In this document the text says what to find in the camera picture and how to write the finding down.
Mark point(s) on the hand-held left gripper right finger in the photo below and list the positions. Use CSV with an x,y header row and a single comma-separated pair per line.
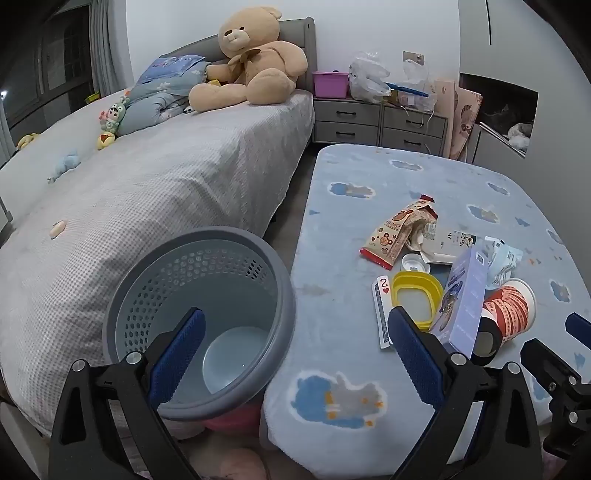
x,y
413,355

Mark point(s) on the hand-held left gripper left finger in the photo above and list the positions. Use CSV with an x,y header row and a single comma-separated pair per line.
x,y
178,355

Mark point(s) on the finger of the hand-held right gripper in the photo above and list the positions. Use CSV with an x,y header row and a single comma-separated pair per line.
x,y
579,326
549,364

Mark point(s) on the playing card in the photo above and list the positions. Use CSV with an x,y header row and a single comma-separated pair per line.
x,y
383,304

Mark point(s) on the red patterned paper cup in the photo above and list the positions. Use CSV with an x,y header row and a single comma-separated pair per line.
x,y
510,309

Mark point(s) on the black tape roll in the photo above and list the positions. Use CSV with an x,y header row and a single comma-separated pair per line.
x,y
489,330

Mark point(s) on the purple printed box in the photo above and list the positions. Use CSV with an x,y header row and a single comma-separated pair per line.
x,y
464,304

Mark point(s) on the light blue packet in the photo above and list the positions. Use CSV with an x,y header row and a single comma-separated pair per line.
x,y
503,261

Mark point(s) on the grey perforated trash bin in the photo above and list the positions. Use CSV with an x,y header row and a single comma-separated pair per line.
x,y
277,295

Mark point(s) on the yellow plastic lid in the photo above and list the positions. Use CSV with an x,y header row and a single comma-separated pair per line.
x,y
406,279

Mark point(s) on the white round cap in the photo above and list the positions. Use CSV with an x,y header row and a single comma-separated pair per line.
x,y
414,263

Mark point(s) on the flattened white milk carton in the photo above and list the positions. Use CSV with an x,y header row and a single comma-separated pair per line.
x,y
450,249

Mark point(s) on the crumpled white paper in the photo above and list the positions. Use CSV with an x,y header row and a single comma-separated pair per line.
x,y
421,237

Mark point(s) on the red beige snack wrapper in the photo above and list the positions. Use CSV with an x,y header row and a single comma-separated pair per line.
x,y
392,230

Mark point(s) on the bed with grey cover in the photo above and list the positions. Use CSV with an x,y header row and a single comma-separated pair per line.
x,y
175,184

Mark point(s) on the peach round soft toy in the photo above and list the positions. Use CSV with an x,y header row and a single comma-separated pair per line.
x,y
58,229

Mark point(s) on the white cloth bundle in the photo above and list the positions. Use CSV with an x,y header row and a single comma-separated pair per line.
x,y
519,134

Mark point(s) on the small blue plush toy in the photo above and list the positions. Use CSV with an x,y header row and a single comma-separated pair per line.
x,y
67,164

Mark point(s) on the small yellow red toy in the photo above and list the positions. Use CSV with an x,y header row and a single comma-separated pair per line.
x,y
105,141

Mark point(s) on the dark grey cloth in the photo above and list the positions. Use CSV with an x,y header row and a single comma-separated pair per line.
x,y
501,113

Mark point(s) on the printed cardboard sheet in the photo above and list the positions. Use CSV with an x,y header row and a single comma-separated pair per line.
x,y
466,124

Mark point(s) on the pink cardboard sheet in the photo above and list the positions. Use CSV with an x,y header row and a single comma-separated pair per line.
x,y
444,115

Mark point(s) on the small green doll toy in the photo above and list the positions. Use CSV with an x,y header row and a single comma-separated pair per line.
x,y
113,115

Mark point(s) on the light blue folded quilt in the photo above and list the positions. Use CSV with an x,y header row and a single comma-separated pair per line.
x,y
147,108

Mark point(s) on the yellow plush toy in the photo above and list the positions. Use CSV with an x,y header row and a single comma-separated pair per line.
x,y
27,141

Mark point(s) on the blue stick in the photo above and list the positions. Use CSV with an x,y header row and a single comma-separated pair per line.
x,y
408,89

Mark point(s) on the yellow green small item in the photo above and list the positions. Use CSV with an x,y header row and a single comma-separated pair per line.
x,y
92,96

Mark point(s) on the clear plastic bag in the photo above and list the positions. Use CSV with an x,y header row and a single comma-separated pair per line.
x,y
364,78
418,76

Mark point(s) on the pink storage box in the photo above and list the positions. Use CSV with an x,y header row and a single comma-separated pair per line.
x,y
330,85

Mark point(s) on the blue printed pillow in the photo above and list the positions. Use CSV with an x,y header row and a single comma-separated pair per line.
x,y
171,64

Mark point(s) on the large tan teddy bear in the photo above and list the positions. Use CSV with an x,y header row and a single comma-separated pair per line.
x,y
263,60

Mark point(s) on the dark window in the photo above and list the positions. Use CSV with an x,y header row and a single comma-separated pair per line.
x,y
51,69

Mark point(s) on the grey curtain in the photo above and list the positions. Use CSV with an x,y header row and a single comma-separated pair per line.
x,y
108,46

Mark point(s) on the wall niche shelf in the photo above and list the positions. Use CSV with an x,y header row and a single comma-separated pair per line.
x,y
501,106

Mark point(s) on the wall socket plate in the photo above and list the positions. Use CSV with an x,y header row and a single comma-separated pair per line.
x,y
413,57

